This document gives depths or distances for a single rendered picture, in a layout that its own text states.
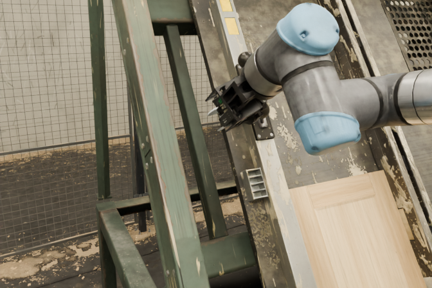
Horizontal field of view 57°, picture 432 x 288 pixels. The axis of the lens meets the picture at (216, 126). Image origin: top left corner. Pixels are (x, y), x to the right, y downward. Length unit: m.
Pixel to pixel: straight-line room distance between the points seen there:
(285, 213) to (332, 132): 0.44
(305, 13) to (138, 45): 0.49
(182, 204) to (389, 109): 0.44
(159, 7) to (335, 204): 0.68
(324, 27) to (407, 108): 0.15
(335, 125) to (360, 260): 0.59
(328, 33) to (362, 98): 0.10
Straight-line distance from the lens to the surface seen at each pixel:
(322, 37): 0.53
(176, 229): 0.81
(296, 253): 0.92
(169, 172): 0.82
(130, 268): 1.49
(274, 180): 0.92
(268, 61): 0.57
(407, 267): 1.14
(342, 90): 0.54
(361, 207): 1.08
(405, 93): 0.57
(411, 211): 1.13
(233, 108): 0.68
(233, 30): 1.05
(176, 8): 1.13
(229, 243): 0.93
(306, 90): 0.52
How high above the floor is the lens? 1.60
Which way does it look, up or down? 14 degrees down
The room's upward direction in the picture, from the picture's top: straight up
